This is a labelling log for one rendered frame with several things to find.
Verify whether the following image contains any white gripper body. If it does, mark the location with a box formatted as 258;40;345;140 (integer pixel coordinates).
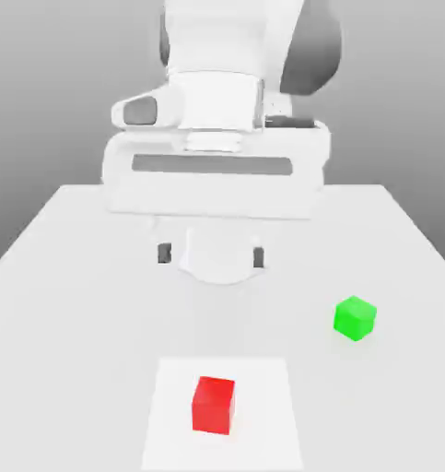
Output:
101;120;333;222

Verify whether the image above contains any small green cube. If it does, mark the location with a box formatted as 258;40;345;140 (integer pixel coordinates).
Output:
333;294;379;343

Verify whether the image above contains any small red cube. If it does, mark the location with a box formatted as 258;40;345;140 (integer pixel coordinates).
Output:
191;375;237;437

